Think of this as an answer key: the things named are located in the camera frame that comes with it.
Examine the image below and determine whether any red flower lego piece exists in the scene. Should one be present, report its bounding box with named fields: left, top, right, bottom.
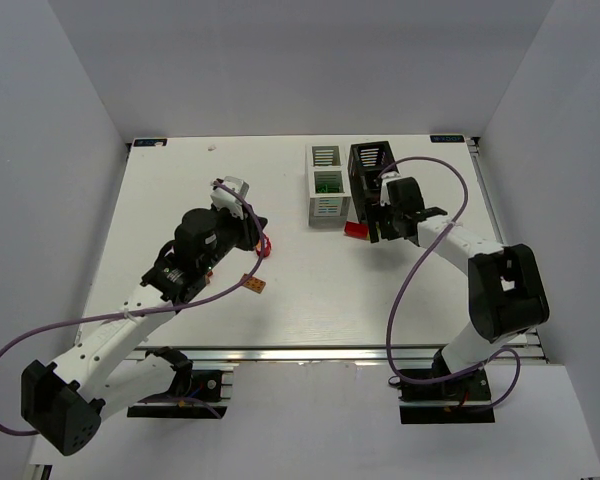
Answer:
left=255, top=235, right=271, bottom=258

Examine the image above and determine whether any green small lego brick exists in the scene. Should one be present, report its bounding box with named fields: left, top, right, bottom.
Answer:
left=316, top=183, right=341, bottom=194

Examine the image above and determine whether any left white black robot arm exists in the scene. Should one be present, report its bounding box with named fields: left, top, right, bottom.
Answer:
left=21, top=205, right=268, bottom=456

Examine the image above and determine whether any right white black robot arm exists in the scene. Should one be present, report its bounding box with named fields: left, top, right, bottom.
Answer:
left=379, top=172, right=550, bottom=386

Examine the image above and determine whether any red lego brick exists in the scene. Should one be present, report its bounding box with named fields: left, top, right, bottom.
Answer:
left=344, top=221, right=369, bottom=240

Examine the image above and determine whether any orange flat lego brick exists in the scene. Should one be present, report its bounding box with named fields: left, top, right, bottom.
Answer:
left=242, top=275, right=266, bottom=294

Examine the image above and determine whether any black slotted container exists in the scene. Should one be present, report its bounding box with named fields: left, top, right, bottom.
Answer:
left=347, top=141, right=397, bottom=225

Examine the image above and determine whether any white slotted container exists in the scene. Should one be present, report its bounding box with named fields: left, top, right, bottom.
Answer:
left=305, top=144, right=352, bottom=229

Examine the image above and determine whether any right blue table label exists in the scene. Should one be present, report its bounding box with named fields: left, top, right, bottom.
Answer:
left=429, top=134, right=465, bottom=143

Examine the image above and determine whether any blue table label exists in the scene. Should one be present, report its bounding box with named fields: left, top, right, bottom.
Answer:
left=132, top=138, right=168, bottom=148
left=429, top=134, right=465, bottom=143

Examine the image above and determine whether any left blue table label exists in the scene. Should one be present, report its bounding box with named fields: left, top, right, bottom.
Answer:
left=132, top=138, right=168, bottom=148

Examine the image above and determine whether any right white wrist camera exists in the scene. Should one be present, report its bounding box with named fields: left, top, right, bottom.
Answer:
left=379, top=171, right=402, bottom=207

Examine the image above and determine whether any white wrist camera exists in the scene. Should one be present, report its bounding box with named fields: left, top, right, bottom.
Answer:
left=210, top=176, right=249, bottom=220
left=379, top=171, right=402, bottom=207

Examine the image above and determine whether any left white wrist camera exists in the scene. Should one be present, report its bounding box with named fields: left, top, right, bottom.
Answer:
left=210, top=176, right=249, bottom=220

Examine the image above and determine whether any aluminium table rail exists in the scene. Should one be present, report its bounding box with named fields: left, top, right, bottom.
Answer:
left=125, top=343, right=547, bottom=365

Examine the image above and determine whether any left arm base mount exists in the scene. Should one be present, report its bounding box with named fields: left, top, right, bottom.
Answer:
left=126, top=367, right=234, bottom=420

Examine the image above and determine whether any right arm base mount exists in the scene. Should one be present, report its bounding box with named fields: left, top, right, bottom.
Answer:
left=388, top=371, right=495, bottom=425

